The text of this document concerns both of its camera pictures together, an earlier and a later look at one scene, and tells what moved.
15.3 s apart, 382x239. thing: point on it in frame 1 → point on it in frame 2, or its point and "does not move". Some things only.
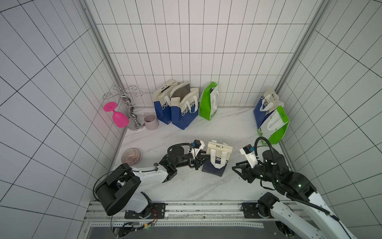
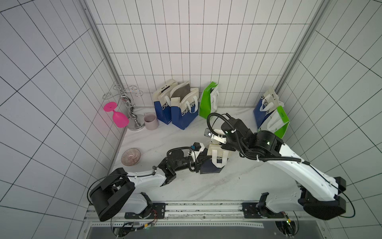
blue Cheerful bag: (184, 102) does not move
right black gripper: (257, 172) → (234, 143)
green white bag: (208, 101) does not move
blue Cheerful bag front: (162, 102) does not move
